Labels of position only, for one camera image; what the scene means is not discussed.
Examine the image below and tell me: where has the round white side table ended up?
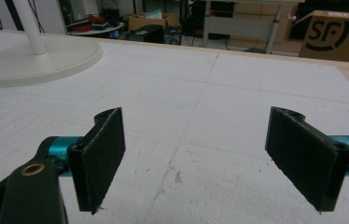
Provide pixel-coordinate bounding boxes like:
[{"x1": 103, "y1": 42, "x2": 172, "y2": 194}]
[{"x1": 65, "y1": 21, "x2": 126, "y2": 37}]

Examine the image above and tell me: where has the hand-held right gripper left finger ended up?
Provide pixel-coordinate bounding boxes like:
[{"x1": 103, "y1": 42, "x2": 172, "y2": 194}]
[{"x1": 67, "y1": 106, "x2": 126, "y2": 216}]

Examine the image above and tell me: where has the large printed cardboard box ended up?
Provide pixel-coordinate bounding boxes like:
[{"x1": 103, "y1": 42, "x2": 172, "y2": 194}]
[{"x1": 298, "y1": 9, "x2": 349, "y2": 66}]

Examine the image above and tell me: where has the open cardboard box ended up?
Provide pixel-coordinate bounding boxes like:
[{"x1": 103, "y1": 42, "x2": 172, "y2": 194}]
[{"x1": 127, "y1": 11, "x2": 182, "y2": 33}]

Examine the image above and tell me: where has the white round-base stand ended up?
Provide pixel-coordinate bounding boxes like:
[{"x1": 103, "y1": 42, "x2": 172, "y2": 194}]
[{"x1": 0, "y1": 0, "x2": 104, "y2": 89}]

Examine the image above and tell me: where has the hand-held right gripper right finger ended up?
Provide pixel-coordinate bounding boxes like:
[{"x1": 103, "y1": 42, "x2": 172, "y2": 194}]
[{"x1": 264, "y1": 105, "x2": 349, "y2": 213}]

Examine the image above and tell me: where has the flat black device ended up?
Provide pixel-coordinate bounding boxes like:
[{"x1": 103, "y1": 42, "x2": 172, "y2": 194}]
[{"x1": 125, "y1": 24, "x2": 165, "y2": 45}]

